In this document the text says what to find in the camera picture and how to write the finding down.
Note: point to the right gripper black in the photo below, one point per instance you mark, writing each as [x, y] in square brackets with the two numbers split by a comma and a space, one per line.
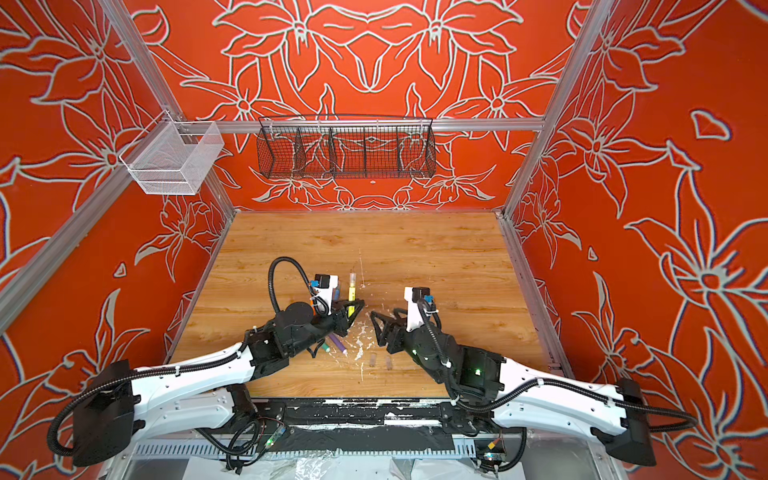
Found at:
[399, 329]

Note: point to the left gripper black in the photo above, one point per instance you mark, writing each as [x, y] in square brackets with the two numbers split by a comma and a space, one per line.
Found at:
[340, 315]

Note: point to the yellow marker pen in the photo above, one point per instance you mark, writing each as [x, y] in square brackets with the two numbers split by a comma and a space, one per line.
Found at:
[351, 293]

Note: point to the purple marker pen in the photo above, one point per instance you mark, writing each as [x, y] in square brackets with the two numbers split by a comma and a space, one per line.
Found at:
[338, 343]

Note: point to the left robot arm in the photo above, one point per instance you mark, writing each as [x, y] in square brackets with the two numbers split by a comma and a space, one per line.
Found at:
[101, 421]

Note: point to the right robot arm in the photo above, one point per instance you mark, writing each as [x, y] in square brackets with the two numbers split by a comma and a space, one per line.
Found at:
[484, 386]

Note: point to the clear plastic bin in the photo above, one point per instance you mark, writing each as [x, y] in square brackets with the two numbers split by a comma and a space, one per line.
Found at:
[166, 161]

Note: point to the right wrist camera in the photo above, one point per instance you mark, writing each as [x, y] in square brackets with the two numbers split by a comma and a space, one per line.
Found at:
[413, 295]

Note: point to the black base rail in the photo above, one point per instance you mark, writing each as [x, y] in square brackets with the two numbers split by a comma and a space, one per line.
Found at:
[343, 413]

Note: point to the black wire basket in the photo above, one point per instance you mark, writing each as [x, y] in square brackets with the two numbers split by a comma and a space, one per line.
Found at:
[356, 147]

